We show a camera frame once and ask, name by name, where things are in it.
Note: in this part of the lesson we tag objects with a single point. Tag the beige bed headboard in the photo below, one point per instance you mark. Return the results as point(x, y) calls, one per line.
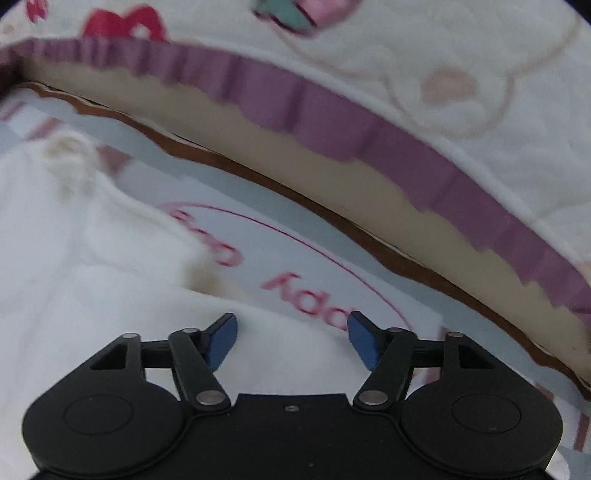
point(323, 175)

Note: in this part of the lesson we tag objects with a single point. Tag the bear print blanket purple frill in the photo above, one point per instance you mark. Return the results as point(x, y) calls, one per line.
point(415, 46)

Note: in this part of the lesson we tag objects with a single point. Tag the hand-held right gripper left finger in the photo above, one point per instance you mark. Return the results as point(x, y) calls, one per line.
point(222, 339)

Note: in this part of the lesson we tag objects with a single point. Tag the checked bed sheet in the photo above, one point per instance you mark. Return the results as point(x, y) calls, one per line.
point(300, 240)

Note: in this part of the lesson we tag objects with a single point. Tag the white garment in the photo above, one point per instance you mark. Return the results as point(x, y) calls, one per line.
point(92, 286)

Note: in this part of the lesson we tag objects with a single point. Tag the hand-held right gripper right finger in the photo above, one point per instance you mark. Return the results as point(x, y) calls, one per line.
point(362, 339)

